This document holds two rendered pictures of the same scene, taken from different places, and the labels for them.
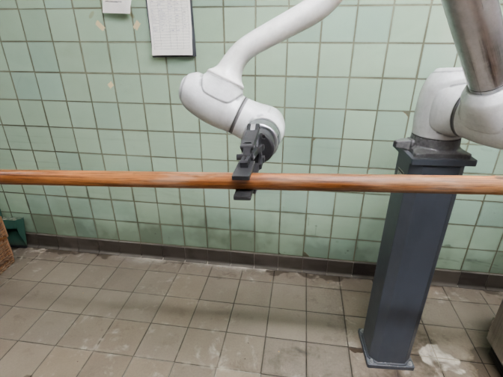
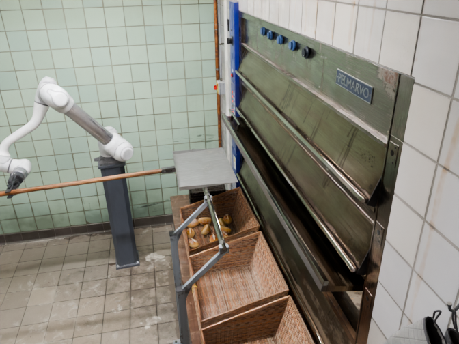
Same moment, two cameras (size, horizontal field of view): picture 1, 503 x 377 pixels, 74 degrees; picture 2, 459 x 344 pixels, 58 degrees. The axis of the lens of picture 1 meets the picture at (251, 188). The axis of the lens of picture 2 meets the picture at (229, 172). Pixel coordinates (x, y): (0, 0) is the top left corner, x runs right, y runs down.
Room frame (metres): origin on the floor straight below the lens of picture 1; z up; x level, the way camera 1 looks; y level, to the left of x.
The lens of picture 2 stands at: (-2.01, -0.53, 2.35)
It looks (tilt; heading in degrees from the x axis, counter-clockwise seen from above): 26 degrees down; 341
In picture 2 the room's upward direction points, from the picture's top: 1 degrees counter-clockwise
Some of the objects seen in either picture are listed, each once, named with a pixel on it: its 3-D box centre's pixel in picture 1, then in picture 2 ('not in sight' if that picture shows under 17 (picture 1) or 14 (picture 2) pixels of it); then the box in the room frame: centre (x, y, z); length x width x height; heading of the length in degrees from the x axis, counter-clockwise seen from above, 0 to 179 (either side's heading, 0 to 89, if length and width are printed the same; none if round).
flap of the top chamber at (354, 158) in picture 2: not in sight; (284, 94); (-0.27, -1.43, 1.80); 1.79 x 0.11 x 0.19; 172
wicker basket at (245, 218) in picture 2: not in sight; (216, 224); (0.34, -1.25, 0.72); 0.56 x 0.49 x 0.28; 172
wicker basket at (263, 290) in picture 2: not in sight; (233, 281); (-0.26, -1.16, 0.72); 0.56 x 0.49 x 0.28; 172
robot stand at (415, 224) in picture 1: (404, 265); (119, 213); (1.12, -0.63, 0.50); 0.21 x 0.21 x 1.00; 86
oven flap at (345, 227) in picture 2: not in sight; (282, 144); (-0.27, -1.43, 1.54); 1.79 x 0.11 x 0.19; 172
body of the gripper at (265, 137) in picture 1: (256, 149); (16, 180); (0.70, -0.01, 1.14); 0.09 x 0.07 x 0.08; 171
